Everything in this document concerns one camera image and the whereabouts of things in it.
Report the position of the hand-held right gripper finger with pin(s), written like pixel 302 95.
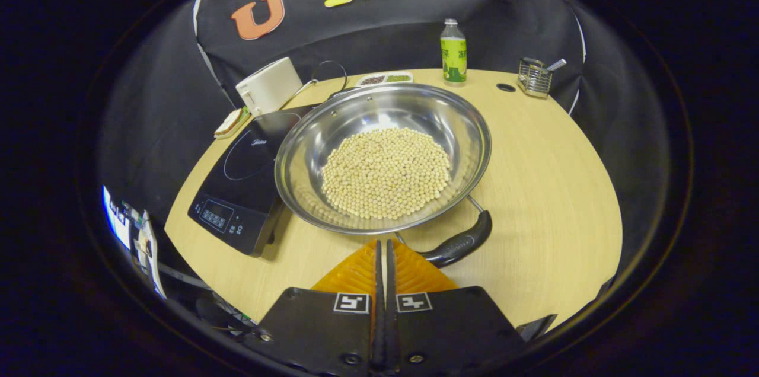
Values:
pixel 377 318
pixel 391 318

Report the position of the large soybean heap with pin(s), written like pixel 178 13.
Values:
pixel 385 172

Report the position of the black induction cooktop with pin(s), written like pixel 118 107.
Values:
pixel 243 187

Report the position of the dark red bean heap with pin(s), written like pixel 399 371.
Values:
pixel 372 79

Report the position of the white divided dish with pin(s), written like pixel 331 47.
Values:
pixel 385 78

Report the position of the white blue device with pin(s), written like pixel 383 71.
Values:
pixel 148 246

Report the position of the green mung bean heap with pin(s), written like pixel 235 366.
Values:
pixel 398 77

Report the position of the bread slice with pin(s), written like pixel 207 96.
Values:
pixel 228 122

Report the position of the white toaster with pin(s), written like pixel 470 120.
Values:
pixel 270 86

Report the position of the green drink bottle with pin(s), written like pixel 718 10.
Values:
pixel 453 54

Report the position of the black backdrop cloth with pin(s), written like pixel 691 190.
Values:
pixel 367 39

